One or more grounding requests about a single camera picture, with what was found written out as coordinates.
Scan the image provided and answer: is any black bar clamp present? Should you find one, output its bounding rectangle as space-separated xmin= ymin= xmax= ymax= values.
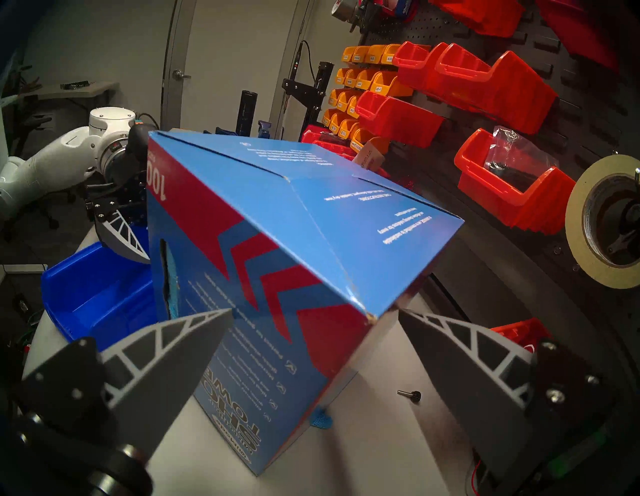
xmin=356 ymin=0 xmax=383 ymax=33

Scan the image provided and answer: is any blue shop towel box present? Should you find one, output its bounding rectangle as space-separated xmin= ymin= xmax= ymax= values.
xmin=146 ymin=130 xmax=465 ymax=477

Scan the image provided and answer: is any blue towel stack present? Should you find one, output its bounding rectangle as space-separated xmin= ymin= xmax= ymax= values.
xmin=159 ymin=239 xmax=180 ymax=321

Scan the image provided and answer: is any cream masking tape roll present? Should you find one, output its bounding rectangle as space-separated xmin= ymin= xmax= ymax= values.
xmin=565 ymin=154 xmax=640 ymax=290

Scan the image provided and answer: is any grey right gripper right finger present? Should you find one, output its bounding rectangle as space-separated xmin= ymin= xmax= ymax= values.
xmin=398 ymin=309 xmax=615 ymax=478

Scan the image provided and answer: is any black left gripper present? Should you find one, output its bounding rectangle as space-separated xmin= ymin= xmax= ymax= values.
xmin=84 ymin=159 xmax=151 ymax=264

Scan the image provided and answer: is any clear plastic parts bag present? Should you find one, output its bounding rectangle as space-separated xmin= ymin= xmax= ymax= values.
xmin=484 ymin=125 xmax=560 ymax=193

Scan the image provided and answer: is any grey background desk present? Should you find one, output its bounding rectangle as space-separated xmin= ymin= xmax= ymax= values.
xmin=20 ymin=80 xmax=121 ymax=101

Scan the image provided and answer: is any black metal stand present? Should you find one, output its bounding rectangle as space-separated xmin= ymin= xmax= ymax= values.
xmin=281 ymin=40 xmax=335 ymax=141

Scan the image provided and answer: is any blue plastic storage bin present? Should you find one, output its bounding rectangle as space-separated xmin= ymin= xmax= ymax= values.
xmin=41 ymin=225 xmax=161 ymax=351

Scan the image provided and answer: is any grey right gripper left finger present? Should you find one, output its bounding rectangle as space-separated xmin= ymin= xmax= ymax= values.
xmin=15 ymin=308 xmax=235 ymax=457

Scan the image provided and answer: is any white paper packet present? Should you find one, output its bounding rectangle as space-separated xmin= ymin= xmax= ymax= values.
xmin=356 ymin=139 xmax=391 ymax=171

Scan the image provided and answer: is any white door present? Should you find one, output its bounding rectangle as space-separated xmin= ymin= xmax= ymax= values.
xmin=167 ymin=0 xmax=311 ymax=133

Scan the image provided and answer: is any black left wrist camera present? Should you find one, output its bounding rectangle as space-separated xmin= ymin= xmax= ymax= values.
xmin=126 ymin=114 xmax=152 ymax=162

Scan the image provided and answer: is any black louvered wall panel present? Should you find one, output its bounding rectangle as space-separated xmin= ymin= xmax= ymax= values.
xmin=390 ymin=0 xmax=640 ymax=236

